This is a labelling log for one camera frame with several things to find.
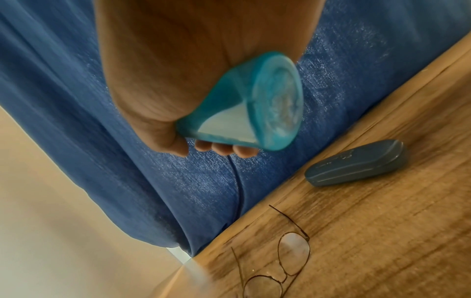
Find dark blue glasses case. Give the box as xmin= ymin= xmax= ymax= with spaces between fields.
xmin=304 ymin=138 xmax=410 ymax=187

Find blue spray bottle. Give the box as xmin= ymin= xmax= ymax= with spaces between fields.
xmin=175 ymin=52 xmax=305 ymax=152

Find person's right hand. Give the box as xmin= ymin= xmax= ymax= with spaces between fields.
xmin=93 ymin=0 xmax=326 ymax=160

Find round black-framed eyeglasses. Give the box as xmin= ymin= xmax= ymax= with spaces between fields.
xmin=231 ymin=204 xmax=311 ymax=298

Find blue curtain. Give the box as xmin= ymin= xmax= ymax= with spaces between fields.
xmin=0 ymin=0 xmax=454 ymax=258

